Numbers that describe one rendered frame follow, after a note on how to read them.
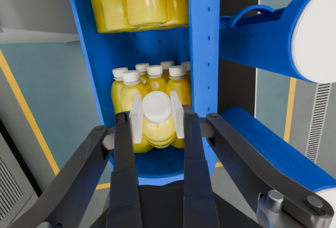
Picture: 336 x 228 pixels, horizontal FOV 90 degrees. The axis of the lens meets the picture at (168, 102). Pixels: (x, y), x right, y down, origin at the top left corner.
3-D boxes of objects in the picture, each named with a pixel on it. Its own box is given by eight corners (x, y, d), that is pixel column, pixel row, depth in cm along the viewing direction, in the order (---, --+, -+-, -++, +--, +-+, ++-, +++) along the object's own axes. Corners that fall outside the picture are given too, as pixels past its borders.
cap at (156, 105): (173, 119, 22) (174, 115, 21) (144, 124, 22) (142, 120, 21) (168, 93, 24) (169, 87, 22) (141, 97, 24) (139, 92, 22)
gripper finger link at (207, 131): (187, 126, 14) (222, 122, 14) (179, 104, 19) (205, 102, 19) (187, 141, 15) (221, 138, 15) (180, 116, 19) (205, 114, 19)
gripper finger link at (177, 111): (176, 111, 15) (184, 110, 15) (169, 89, 22) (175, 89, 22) (177, 139, 16) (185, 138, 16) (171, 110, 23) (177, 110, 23)
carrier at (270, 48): (245, 37, 130) (222, 7, 122) (403, 33, 48) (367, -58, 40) (217, 64, 136) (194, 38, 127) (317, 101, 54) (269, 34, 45)
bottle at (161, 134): (178, 146, 39) (187, 128, 22) (147, 151, 39) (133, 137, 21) (172, 117, 42) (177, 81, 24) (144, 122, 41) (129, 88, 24)
